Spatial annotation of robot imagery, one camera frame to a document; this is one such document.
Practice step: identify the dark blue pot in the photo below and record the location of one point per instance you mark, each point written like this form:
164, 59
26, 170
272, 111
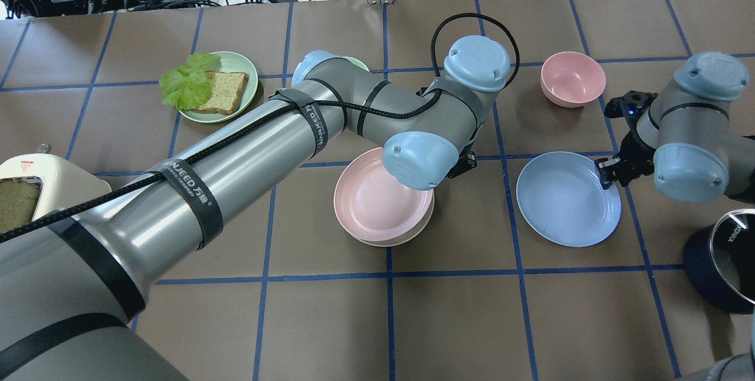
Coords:
719, 261

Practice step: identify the white toaster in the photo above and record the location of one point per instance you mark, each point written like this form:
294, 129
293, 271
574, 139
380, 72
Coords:
62, 183

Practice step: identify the blue plate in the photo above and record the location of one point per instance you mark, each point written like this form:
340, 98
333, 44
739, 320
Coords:
560, 196

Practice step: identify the green bowl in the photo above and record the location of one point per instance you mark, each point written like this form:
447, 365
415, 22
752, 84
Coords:
357, 62

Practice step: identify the green plate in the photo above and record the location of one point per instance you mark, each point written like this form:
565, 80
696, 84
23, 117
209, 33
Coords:
230, 62

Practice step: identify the bread slice in toaster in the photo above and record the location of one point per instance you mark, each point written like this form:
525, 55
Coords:
18, 203

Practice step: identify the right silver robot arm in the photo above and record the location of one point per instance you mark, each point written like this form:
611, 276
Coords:
680, 137

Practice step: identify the bread slice on plate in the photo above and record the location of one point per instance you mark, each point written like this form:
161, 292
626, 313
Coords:
226, 90

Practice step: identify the pink plate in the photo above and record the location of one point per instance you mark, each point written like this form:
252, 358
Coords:
371, 204

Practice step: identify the pink bowl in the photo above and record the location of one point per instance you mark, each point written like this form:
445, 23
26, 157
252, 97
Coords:
571, 79

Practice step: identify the white plate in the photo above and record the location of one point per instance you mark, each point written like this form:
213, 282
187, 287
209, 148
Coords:
410, 234

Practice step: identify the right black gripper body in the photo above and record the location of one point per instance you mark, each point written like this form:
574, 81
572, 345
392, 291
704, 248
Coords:
635, 153

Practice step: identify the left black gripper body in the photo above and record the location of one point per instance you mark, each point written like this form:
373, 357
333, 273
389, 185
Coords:
464, 164

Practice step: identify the green lettuce leaf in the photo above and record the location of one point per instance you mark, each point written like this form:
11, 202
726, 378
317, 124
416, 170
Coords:
188, 86

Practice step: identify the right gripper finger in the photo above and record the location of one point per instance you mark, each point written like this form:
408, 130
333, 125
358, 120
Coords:
606, 182

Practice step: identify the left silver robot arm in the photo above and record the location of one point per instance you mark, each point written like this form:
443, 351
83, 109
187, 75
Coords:
73, 280

